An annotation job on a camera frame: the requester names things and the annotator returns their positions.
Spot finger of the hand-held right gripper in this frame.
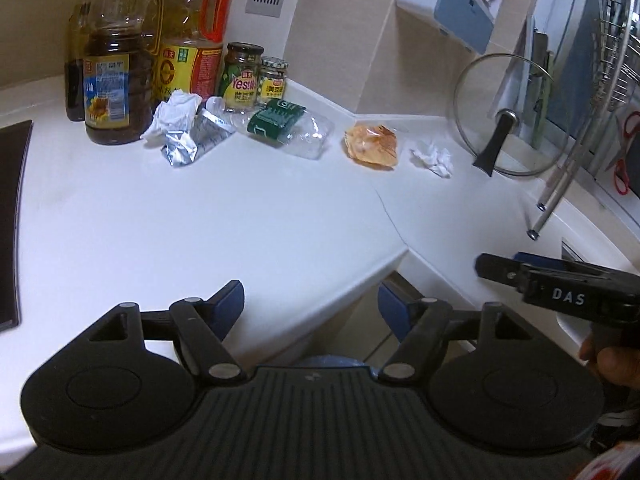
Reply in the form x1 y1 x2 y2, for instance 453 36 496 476
515 251 640 277
475 253 538 293

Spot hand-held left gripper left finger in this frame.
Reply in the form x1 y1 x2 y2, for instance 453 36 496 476
90 280 246 382

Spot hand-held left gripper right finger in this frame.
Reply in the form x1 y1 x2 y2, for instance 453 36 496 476
377 280 533 382

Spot orange snack packet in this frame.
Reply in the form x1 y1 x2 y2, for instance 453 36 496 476
344 121 402 172

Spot plastic bottle green label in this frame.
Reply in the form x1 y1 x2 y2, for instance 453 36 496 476
232 98 336 161

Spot person's right hand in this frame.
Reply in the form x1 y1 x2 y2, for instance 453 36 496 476
580 332 640 411

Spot steel dish rack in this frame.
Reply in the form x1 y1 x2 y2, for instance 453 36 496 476
527 0 640 240

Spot glass pot lid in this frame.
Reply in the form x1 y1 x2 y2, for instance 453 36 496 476
452 53 567 178

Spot red scissors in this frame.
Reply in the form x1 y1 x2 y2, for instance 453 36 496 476
604 111 640 197

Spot crumpled white paper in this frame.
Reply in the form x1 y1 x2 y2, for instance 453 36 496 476
141 88 202 144
410 140 454 179

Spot red and white clothing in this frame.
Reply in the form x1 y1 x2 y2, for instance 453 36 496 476
585 439 640 480

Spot silver foil wrapper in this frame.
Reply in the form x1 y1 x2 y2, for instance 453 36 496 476
160 127 200 167

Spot printed clear packet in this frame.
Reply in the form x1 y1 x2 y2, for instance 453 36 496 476
191 96 237 155

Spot dark oil bottle blue label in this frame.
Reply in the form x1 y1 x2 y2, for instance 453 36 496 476
82 0 157 147

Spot large jar green label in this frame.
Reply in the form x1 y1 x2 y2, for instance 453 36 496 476
218 42 265 113

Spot small jar yellow label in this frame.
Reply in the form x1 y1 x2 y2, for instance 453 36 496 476
257 56 290 106

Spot dark sauce bottle yellow cap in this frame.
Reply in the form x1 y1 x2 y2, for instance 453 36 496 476
64 0 101 122

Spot oil bottle orange handle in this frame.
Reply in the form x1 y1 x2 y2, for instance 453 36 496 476
157 0 232 106

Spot white blue wall dispenser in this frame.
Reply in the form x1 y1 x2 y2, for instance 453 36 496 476
396 0 519 56

